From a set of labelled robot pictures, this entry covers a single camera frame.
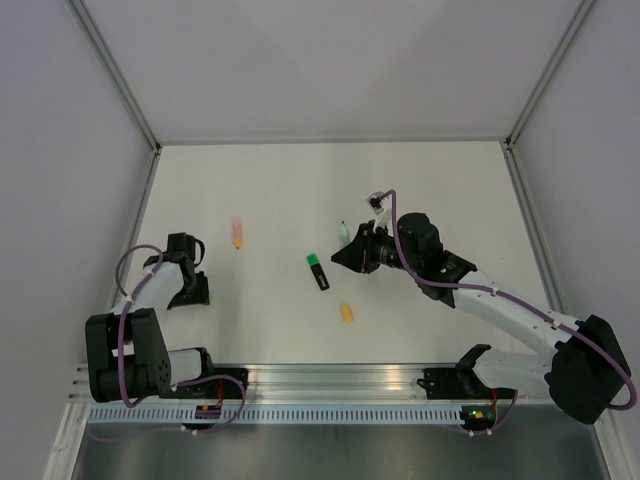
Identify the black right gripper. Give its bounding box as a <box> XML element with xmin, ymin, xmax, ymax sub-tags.
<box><xmin>332</xmin><ymin>219</ymin><xmax>421</xmax><ymax>274</ymax></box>

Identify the translucent green highlighter pen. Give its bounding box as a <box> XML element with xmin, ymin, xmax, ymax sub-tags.
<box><xmin>339</xmin><ymin>221</ymin><xmax>350</xmax><ymax>248</ymax></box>

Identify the dark green highlighter pen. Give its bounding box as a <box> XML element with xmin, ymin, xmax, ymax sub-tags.
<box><xmin>310</xmin><ymin>264</ymin><xmax>330</xmax><ymax>291</ymax></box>

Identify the orange pen cap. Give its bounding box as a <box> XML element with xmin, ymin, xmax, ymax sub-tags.
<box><xmin>340</xmin><ymin>303</ymin><xmax>354</xmax><ymax>324</ymax></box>

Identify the orange highlighter pen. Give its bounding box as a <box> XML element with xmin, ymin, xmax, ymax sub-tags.
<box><xmin>232</xmin><ymin>219</ymin><xmax>244</xmax><ymax>249</ymax></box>

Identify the bright green pen cap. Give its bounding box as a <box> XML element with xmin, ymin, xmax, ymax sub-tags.
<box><xmin>306</xmin><ymin>254</ymin><xmax>320</xmax><ymax>267</ymax></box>

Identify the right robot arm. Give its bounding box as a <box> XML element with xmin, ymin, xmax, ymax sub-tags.
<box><xmin>331</xmin><ymin>213</ymin><xmax>637</xmax><ymax>424</ymax></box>

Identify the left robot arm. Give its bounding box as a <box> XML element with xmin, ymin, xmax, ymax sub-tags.
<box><xmin>85</xmin><ymin>233</ymin><xmax>218</xmax><ymax>408</ymax></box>

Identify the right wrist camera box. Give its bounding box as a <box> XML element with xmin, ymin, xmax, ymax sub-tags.
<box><xmin>366</xmin><ymin>192</ymin><xmax>391</xmax><ymax>233</ymax></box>

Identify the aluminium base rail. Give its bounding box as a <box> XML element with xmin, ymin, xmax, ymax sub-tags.
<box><xmin>67</xmin><ymin>360</ymin><xmax>553</xmax><ymax>404</ymax></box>

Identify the white slotted cable duct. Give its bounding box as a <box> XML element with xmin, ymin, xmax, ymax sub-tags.
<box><xmin>89</xmin><ymin>403</ymin><xmax>464</xmax><ymax>426</ymax></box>

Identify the left aluminium frame post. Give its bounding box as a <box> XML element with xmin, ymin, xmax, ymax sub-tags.
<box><xmin>65</xmin><ymin>0</ymin><xmax>161</xmax><ymax>154</ymax></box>

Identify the aluminium frame post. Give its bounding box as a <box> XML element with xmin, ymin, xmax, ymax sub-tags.
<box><xmin>65</xmin><ymin>0</ymin><xmax>161</xmax><ymax>154</ymax></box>
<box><xmin>503</xmin><ymin>0</ymin><xmax>598</xmax><ymax>151</ymax></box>

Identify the right aluminium frame post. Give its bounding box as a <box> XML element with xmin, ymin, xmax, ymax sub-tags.
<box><xmin>503</xmin><ymin>0</ymin><xmax>598</xmax><ymax>151</ymax></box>

